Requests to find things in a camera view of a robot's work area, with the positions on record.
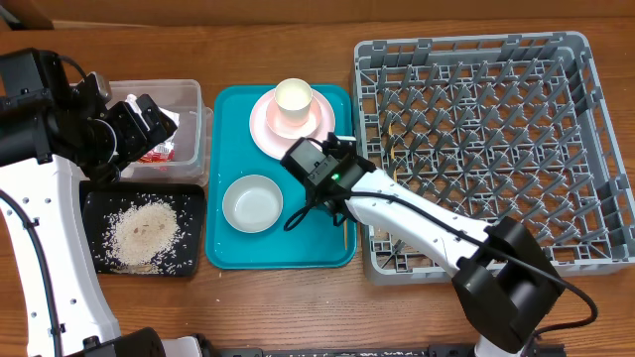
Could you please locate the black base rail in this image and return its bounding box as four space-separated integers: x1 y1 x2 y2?
212 342 567 357

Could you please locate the grey bowl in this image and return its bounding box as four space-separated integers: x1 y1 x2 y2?
222 175 284 234

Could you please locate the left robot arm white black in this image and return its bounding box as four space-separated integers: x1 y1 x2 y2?
1 48 213 356

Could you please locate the small pink saucer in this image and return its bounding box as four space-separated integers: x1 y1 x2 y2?
266 97 321 139

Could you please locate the grey dishwasher rack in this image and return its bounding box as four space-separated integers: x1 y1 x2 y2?
352 32 634 277

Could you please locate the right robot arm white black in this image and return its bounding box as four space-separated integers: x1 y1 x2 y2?
281 134 564 356

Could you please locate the large pink plate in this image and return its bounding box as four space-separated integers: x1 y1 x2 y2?
249 89 335 160

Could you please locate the clear plastic waste bin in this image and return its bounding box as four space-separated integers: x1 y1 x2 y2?
106 79 212 186

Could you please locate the pile of rice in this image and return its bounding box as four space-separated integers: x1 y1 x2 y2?
102 199 190 275

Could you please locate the teal serving tray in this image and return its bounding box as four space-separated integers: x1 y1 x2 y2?
205 84 357 270

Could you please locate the red snack wrapper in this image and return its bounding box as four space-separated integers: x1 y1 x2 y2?
138 141 175 164

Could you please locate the white cup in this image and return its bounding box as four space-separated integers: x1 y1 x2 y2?
274 78 313 126

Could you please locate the white napkin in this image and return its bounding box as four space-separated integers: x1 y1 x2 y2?
123 93 181 130

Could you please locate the black plastic tray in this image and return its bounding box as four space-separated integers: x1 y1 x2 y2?
79 181 206 277

